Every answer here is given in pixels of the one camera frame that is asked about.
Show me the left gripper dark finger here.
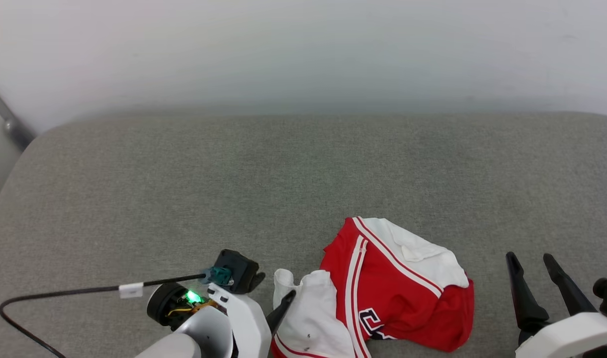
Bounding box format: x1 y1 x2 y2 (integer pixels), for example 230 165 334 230
266 290 297 336

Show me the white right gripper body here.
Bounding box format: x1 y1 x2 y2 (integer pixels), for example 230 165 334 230
515 312 607 358

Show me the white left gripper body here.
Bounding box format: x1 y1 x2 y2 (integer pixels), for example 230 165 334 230
207 283 272 358

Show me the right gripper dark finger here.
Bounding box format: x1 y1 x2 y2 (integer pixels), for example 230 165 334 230
506 252 550 331
543 254 597 316

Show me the red and white jersey shirt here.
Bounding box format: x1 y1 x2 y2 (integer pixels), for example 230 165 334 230
271 216 475 358

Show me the grey metal bar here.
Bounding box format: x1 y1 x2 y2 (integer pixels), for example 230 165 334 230
0 80 36 151

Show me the teal cable connector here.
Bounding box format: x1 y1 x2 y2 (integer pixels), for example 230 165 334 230
200 267 233 286

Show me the thin black cable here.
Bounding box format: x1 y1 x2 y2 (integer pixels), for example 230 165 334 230
0 273 207 358

